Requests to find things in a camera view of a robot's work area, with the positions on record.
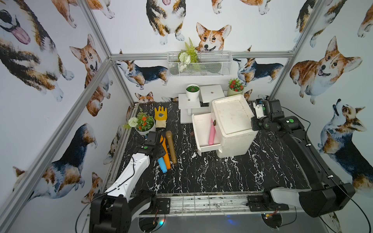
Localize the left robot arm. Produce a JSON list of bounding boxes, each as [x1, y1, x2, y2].
[[88, 132, 168, 233]]

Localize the red flower pot plant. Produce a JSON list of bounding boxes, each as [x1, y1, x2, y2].
[[227, 78, 244, 96]]

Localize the blue microphone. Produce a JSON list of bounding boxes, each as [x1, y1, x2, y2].
[[157, 157, 168, 173]]

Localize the white drawer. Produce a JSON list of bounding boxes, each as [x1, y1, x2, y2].
[[192, 113, 222, 156]]

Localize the pink microphone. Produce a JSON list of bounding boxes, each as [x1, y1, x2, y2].
[[208, 119, 216, 146]]

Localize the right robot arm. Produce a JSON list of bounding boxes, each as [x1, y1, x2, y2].
[[251, 99, 355, 217]]

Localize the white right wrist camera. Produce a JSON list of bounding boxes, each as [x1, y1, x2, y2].
[[253, 102, 265, 119]]

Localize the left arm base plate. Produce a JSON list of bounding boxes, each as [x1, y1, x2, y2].
[[141, 198, 171, 215]]

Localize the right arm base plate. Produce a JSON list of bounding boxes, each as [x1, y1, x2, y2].
[[246, 194, 289, 212]]

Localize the gold brown microphone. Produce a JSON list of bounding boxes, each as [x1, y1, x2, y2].
[[166, 131, 178, 165]]

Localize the white wire wall basket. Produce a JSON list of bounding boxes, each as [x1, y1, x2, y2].
[[167, 51, 233, 77]]

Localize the orange microphone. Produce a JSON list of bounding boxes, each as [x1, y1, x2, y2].
[[160, 136, 171, 170]]

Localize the white stepped display stand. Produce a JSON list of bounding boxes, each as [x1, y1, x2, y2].
[[178, 85, 225, 124]]

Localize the orange flower white pot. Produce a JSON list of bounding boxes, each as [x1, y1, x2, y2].
[[122, 107, 156, 136]]

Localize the white drawer cabinet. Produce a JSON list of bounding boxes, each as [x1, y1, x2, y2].
[[211, 95, 257, 158]]

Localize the white cup green top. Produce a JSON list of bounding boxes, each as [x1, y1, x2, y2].
[[186, 84, 200, 101]]

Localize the green fern white flowers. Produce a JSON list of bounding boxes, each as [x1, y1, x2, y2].
[[177, 38, 199, 72]]

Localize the yellow work glove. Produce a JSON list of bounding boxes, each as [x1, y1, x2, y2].
[[154, 106, 168, 128]]

